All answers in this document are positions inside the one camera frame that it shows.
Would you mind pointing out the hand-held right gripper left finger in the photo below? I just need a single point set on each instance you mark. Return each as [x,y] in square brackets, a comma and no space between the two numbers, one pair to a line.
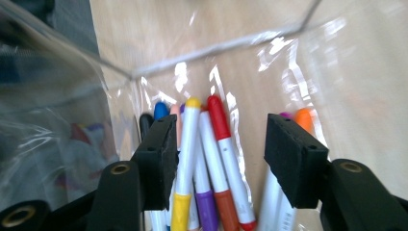
[157,160]

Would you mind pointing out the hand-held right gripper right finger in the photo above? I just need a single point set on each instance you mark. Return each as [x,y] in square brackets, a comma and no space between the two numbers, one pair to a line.
[292,160]

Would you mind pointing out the yellow marker pen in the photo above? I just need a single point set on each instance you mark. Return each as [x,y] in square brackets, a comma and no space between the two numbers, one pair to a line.
[189,144]

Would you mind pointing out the orange marker pen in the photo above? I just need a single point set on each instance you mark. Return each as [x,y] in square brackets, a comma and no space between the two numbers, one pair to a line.
[304,120]

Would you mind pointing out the blue marker pen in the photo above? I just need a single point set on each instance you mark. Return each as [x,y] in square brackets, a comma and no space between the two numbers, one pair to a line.
[160,110]

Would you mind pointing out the peach marker pen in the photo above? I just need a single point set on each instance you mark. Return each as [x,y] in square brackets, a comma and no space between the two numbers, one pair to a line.
[175,112]

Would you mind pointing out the purple marker pen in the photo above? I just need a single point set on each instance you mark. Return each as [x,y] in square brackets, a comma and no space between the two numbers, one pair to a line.
[207,208]

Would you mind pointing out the red marker pen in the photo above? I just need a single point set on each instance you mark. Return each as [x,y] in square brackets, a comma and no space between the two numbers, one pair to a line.
[218,118]

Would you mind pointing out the brown marker pen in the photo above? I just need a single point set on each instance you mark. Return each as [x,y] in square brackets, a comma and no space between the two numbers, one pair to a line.
[226,205]

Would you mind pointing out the clear plastic pouch white trim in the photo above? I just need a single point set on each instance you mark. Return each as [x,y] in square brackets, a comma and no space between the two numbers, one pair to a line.
[336,64]

